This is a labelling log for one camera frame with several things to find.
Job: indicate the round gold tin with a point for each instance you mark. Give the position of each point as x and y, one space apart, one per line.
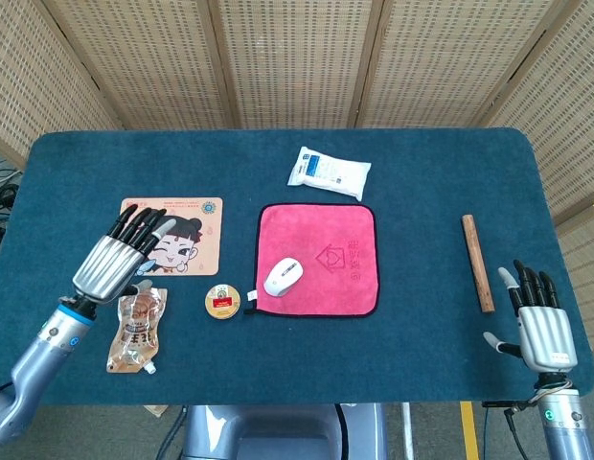
222 302

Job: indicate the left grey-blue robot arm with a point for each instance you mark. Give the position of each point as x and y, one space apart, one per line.
43 350

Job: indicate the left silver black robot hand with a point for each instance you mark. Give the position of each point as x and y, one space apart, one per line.
107 266

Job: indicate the pink square towel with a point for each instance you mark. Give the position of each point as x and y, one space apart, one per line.
326 230

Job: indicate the teal carpet table cover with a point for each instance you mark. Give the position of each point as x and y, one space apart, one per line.
421 191

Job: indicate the white computer mouse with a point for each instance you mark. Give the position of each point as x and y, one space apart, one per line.
282 278

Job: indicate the woven bamboo folding screen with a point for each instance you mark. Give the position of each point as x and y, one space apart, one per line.
297 62

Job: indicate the brown paper scrap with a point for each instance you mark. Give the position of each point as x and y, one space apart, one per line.
156 411

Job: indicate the white table leg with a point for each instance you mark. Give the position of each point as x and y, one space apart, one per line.
408 431

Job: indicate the white wet wipes pack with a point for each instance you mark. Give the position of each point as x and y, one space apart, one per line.
326 172

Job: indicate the cartoon girl mouse pad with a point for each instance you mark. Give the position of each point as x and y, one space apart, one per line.
201 259

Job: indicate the grey-blue robot torso base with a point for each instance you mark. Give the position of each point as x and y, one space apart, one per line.
278 431

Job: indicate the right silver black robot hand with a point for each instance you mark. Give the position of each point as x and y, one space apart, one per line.
546 335

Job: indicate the brown drink spout pouch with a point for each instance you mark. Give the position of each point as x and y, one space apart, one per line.
134 335

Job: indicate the brown wooden stick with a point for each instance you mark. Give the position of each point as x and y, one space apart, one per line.
478 263

